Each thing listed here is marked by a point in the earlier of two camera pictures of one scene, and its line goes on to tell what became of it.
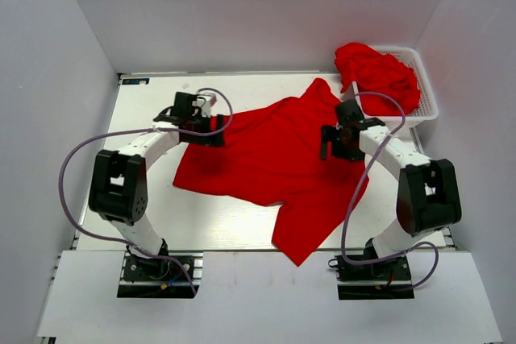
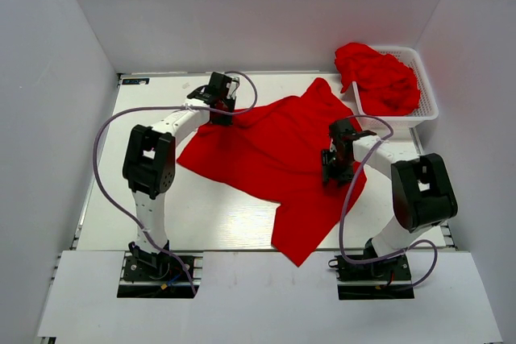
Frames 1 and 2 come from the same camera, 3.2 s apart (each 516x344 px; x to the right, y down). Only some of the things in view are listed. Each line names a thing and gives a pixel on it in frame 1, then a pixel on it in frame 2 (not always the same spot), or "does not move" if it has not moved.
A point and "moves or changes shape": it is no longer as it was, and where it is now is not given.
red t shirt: (272, 155) moves or changes shape
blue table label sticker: (135, 81) does not move
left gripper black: (215, 139) to (225, 121)
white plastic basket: (426, 109) does not move
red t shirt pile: (371, 72) does not move
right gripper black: (330, 133) to (326, 158)
